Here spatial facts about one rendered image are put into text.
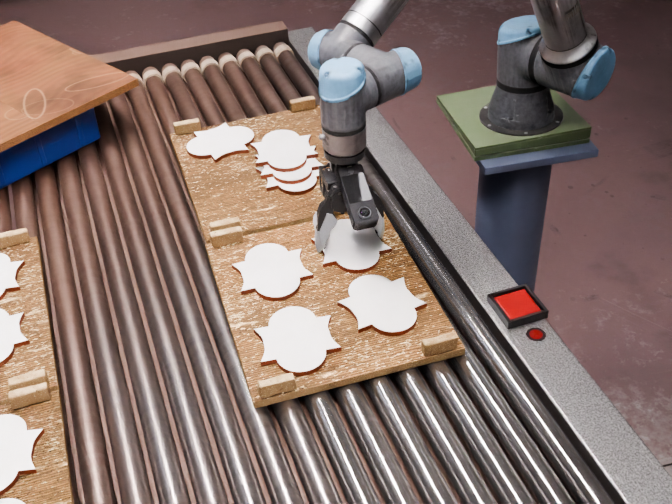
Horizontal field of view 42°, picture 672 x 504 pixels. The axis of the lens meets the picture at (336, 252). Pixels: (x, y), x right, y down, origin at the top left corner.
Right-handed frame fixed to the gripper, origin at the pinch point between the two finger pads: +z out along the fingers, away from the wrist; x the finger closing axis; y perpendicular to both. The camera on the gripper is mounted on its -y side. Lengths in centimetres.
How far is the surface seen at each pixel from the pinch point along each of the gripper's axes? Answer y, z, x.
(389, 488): -50, 3, 10
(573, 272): 73, 93, -100
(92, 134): 57, 0, 43
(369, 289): -13.2, -0.5, 0.9
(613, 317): 50, 94, -101
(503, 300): -21.6, 1.2, -20.5
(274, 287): -7.3, -0.5, 16.3
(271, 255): 1.4, -0.5, 14.7
